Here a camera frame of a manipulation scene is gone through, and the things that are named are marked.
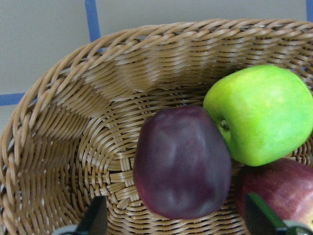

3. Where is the dark purple apple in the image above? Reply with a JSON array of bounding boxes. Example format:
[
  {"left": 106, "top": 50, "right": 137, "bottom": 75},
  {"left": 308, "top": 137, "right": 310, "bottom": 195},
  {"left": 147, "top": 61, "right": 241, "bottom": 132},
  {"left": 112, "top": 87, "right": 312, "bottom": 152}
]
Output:
[{"left": 133, "top": 105, "right": 231, "bottom": 219}]

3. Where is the woven wicker basket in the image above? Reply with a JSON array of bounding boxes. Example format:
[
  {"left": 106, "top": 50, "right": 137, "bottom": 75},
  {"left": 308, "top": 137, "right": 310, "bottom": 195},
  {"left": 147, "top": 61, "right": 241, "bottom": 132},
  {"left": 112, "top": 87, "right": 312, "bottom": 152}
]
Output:
[{"left": 0, "top": 19, "right": 313, "bottom": 235}]

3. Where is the green apple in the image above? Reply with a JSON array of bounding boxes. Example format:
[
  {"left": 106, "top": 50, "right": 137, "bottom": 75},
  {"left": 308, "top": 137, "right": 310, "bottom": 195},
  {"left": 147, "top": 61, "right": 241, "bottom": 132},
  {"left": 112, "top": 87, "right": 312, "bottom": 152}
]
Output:
[{"left": 203, "top": 65, "right": 313, "bottom": 166}]

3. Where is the red apple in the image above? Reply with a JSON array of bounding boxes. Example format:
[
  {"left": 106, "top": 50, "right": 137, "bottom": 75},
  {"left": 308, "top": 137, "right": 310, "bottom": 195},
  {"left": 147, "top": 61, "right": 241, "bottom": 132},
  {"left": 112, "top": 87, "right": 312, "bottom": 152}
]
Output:
[{"left": 234, "top": 158, "right": 313, "bottom": 229}]

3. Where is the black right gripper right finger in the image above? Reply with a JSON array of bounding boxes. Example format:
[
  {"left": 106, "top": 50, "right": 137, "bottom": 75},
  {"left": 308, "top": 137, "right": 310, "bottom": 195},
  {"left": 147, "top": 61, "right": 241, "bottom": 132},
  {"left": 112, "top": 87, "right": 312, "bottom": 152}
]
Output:
[{"left": 245, "top": 193, "right": 288, "bottom": 235}]

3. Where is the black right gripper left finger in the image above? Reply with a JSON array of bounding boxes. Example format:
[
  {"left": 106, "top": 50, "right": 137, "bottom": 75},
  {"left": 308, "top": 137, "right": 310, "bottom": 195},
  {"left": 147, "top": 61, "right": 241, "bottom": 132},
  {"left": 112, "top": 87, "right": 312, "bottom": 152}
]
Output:
[{"left": 75, "top": 196, "right": 108, "bottom": 235}]

